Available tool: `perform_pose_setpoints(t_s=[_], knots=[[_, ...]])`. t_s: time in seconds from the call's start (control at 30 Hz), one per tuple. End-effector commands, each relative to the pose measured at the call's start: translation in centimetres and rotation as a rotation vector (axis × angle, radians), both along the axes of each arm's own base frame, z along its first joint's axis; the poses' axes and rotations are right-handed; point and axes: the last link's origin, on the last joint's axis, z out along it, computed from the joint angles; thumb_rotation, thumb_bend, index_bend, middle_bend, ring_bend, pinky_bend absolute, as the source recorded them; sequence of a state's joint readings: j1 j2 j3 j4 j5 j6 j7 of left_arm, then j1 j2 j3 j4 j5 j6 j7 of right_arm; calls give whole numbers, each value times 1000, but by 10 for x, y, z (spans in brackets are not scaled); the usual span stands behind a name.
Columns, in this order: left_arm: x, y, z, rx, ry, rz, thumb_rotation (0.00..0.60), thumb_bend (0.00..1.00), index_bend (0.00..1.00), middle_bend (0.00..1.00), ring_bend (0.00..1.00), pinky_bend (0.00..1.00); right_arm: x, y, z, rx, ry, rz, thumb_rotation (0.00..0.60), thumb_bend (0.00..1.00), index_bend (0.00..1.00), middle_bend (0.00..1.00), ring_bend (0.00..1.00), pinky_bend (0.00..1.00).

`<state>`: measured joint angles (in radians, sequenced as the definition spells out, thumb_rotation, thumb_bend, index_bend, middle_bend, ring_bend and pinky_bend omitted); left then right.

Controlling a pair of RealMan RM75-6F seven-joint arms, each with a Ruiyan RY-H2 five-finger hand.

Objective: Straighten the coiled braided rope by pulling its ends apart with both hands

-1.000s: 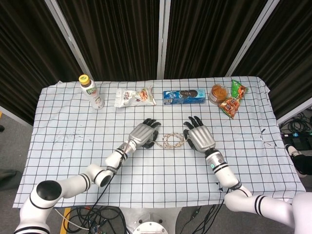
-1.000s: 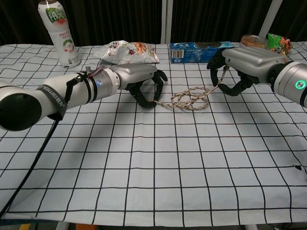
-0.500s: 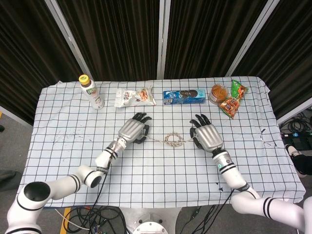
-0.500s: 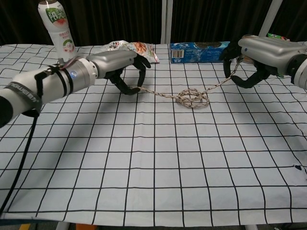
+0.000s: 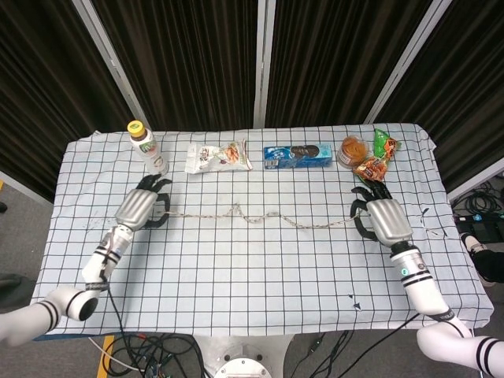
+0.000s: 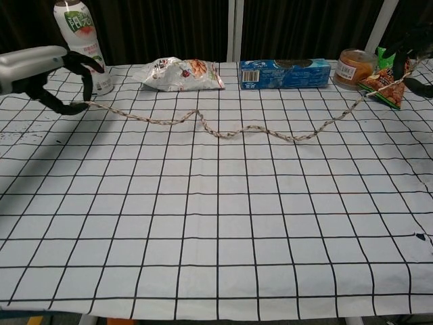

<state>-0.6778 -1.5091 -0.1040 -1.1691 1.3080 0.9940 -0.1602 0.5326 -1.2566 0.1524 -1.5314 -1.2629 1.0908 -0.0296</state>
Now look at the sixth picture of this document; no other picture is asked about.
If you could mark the yellow floor tape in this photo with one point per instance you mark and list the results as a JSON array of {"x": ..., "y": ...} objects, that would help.
[{"x": 35, "y": 321}]

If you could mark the white drink bottle yellow cap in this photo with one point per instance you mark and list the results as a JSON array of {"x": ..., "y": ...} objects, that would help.
[{"x": 86, "y": 40}]

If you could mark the orange snack bag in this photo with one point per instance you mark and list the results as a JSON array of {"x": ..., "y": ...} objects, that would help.
[{"x": 385, "y": 88}]

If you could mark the blue cookie box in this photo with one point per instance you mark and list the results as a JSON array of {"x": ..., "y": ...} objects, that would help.
[{"x": 287, "y": 74}]

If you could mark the clear tub orange contents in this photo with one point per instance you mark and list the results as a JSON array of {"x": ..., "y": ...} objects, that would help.
[{"x": 352, "y": 69}]

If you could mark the white black grid tablecloth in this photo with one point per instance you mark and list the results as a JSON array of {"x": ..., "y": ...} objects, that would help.
[{"x": 169, "y": 220}]

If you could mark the white snack bag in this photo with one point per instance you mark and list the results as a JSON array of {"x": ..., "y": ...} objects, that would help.
[{"x": 179, "y": 76}]

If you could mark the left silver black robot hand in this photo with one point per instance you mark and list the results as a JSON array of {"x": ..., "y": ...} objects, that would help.
[{"x": 37, "y": 78}]

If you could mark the green snack bag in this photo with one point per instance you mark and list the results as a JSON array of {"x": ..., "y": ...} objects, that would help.
[{"x": 385, "y": 59}]

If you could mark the white partition post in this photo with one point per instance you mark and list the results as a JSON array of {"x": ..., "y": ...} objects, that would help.
[
  {"x": 235, "y": 30},
  {"x": 380, "y": 23}
]

